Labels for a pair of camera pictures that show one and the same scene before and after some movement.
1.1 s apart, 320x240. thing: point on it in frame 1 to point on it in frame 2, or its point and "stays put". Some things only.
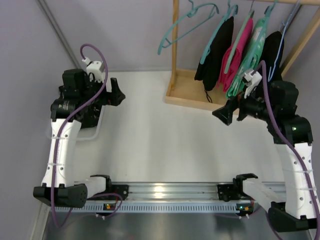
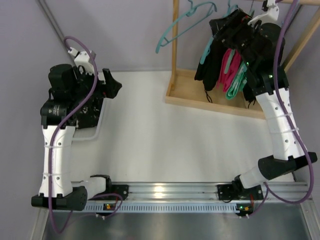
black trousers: x=207 y=74 stays put
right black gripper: x=240 y=110 to x=230 y=28
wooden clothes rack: x=186 y=91 stays put
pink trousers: x=225 y=80 stays put
